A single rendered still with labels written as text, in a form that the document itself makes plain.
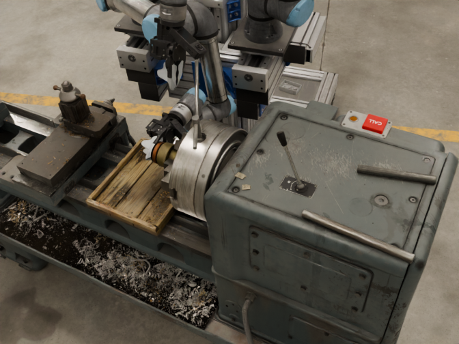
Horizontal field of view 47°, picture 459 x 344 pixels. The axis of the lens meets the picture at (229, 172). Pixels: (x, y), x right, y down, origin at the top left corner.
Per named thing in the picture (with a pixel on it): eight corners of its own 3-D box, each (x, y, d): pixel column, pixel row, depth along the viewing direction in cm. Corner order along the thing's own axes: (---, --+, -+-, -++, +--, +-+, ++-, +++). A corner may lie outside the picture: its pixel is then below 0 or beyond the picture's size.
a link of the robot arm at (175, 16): (191, 4, 149) (175, 9, 143) (190, 20, 152) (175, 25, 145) (169, -2, 152) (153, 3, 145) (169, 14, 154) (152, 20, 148)
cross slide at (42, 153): (123, 116, 213) (120, 107, 210) (53, 188, 188) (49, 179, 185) (90, 105, 219) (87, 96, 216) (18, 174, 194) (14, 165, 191)
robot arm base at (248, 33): (251, 20, 213) (250, -3, 205) (287, 24, 209) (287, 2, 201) (238, 40, 203) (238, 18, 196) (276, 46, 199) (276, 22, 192)
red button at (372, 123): (387, 123, 155) (388, 118, 153) (381, 136, 151) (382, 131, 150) (367, 118, 157) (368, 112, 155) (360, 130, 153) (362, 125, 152)
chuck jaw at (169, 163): (197, 166, 166) (177, 188, 158) (198, 179, 169) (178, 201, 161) (168, 156, 170) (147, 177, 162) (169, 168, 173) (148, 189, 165)
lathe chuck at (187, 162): (244, 167, 188) (236, 105, 163) (202, 237, 172) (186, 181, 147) (223, 160, 191) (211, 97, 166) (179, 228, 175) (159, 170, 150)
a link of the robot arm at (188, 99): (208, 106, 198) (206, 88, 191) (193, 124, 191) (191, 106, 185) (190, 100, 200) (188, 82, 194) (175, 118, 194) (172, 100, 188)
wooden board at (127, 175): (208, 166, 199) (207, 159, 196) (157, 237, 178) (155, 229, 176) (143, 144, 210) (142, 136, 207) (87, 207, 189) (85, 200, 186)
